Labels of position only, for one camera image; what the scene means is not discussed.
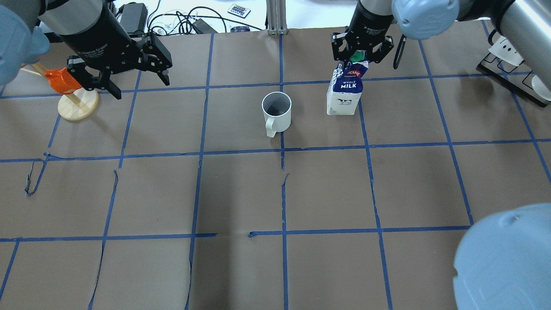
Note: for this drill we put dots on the black wire cup rack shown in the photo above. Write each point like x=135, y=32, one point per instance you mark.
x=516, y=78

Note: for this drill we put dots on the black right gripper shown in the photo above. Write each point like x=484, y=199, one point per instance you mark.
x=369, y=23

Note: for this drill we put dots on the orange mug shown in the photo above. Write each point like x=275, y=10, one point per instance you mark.
x=62, y=81

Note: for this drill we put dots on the small remote control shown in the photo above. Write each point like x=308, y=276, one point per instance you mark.
x=240, y=11

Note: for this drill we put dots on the black power brick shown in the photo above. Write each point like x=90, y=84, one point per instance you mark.
x=199, y=26

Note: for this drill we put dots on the blue white milk carton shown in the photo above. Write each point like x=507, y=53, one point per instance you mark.
x=346, y=86

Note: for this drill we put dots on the white ribbed mug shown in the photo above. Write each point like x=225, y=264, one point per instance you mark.
x=276, y=107

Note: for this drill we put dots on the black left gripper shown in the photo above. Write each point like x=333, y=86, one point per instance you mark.
x=98, y=38

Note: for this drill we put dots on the wooden mug tree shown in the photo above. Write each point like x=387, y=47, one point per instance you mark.
x=72, y=107

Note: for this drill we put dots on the aluminium frame post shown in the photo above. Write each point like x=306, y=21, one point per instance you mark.
x=276, y=18

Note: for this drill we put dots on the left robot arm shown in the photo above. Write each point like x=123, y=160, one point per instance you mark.
x=22, y=40

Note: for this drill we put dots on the white cup on rack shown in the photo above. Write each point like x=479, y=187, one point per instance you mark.
x=505, y=51
x=540, y=88

